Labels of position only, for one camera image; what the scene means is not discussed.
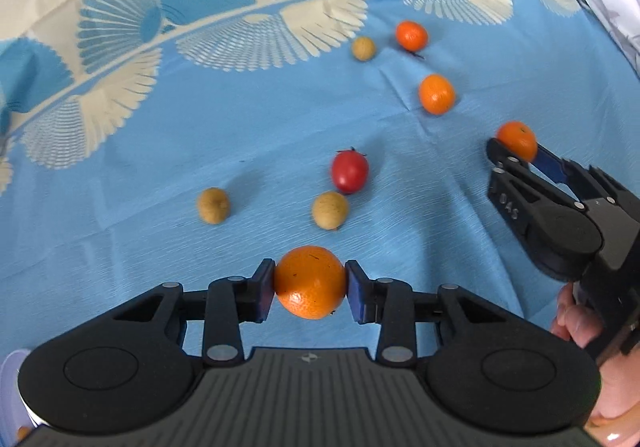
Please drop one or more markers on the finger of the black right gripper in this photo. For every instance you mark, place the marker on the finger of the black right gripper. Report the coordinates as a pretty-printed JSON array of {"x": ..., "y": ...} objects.
[
  {"x": 591, "y": 183},
  {"x": 557, "y": 236}
]

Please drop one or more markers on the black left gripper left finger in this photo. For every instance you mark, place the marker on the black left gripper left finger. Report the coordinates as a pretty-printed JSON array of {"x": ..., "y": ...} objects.
[{"x": 150, "y": 328}]

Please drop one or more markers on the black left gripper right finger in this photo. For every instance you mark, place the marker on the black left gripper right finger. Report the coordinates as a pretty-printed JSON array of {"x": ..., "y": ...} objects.
[{"x": 398, "y": 309}]

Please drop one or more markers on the small orange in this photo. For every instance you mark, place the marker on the small orange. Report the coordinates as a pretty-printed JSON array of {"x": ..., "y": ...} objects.
[
  {"x": 518, "y": 139},
  {"x": 411, "y": 36}
]

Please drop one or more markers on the tan longan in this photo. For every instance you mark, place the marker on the tan longan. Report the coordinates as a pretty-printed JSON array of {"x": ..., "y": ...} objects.
[
  {"x": 213, "y": 205},
  {"x": 363, "y": 49},
  {"x": 329, "y": 210}
]

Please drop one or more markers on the red cherry tomato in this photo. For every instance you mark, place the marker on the red cherry tomato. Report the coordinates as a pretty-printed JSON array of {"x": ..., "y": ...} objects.
[{"x": 349, "y": 171}]

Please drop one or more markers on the orange mid tablecloth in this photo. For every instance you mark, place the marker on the orange mid tablecloth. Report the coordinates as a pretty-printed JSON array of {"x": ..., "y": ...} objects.
[{"x": 437, "y": 95}]

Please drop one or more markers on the blue fan-pattern tablecloth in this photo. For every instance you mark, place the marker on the blue fan-pattern tablecloth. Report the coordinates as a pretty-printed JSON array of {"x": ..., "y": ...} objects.
[{"x": 117, "y": 114}]

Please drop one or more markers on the lavender plate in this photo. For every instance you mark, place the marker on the lavender plate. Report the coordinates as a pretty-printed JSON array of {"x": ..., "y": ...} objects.
[{"x": 14, "y": 413}]

